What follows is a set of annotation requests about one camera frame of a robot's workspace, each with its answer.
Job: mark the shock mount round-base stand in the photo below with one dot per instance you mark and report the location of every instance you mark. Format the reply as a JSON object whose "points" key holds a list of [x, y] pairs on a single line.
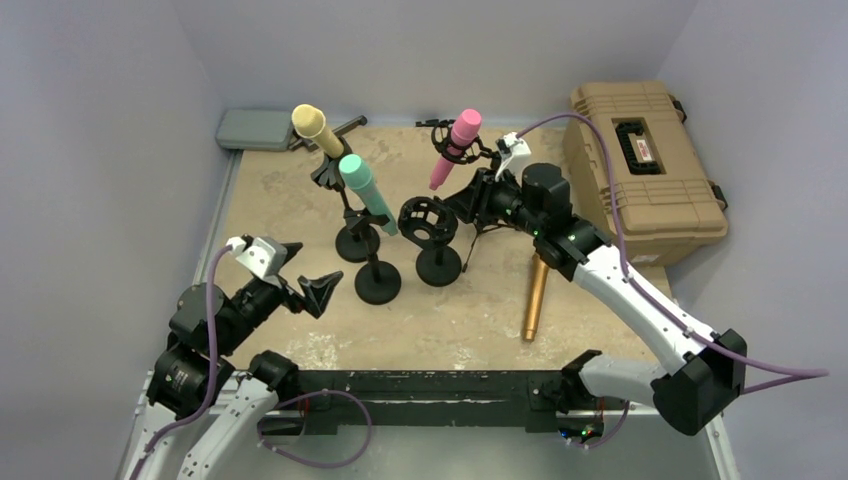
{"points": [[430, 225]]}

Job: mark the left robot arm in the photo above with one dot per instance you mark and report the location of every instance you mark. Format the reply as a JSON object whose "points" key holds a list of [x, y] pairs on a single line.
{"points": [[181, 437]]}

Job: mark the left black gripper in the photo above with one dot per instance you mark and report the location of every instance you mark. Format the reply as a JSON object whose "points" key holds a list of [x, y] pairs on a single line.
{"points": [[315, 293]]}

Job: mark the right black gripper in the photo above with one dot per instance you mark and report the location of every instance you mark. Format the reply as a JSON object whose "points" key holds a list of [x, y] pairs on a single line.
{"points": [[475, 201]]}

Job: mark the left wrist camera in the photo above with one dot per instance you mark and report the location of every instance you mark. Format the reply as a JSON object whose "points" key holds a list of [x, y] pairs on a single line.
{"points": [[263, 257]]}

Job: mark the gold microphone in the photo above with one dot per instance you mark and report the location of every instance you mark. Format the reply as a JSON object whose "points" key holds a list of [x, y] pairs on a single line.
{"points": [[535, 299]]}

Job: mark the tan hard case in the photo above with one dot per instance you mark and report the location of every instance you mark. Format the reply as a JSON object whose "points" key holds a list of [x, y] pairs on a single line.
{"points": [[633, 169]]}

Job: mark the teal microphone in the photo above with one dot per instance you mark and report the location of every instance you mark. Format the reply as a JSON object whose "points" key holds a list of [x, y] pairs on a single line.
{"points": [[358, 177]]}

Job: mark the black mounting base rail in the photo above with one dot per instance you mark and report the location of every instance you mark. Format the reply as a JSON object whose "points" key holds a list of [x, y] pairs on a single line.
{"points": [[537, 401]]}

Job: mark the clip round-base stand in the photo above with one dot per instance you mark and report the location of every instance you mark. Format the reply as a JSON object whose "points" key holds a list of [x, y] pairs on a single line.
{"points": [[378, 282], [352, 243]]}

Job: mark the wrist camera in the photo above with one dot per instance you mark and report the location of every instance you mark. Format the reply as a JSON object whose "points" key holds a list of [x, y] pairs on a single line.
{"points": [[515, 154], [263, 257]]}

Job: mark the yellow microphone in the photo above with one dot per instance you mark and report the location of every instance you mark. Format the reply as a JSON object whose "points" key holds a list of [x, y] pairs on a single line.
{"points": [[310, 122]]}

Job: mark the pink microphone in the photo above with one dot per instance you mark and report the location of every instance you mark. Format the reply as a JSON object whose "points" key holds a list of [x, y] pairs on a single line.
{"points": [[452, 139]]}

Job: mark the grey pouch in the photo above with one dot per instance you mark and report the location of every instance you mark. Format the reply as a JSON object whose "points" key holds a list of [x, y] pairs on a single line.
{"points": [[255, 129]]}

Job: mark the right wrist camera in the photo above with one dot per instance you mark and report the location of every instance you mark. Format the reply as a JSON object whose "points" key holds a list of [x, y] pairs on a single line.
{"points": [[515, 154]]}

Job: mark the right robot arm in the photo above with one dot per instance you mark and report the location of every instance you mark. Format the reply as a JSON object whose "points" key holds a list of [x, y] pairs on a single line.
{"points": [[698, 372]]}

